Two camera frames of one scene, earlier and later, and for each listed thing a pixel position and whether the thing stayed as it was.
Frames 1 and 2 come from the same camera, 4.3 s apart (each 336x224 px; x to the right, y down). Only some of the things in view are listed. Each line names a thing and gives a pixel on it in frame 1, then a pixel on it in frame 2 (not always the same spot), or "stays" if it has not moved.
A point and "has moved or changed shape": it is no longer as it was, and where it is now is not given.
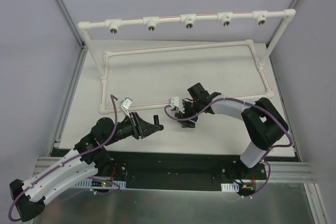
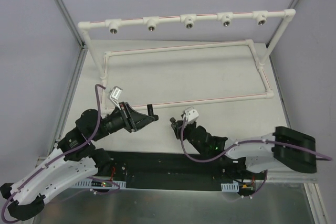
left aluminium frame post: x=82 y=46 stays
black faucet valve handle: x=187 y=124 has moved or changed shape
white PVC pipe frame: x=189 y=21 stays
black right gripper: x=186 y=116 to x=182 y=128
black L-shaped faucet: x=156 y=122 to x=150 y=112
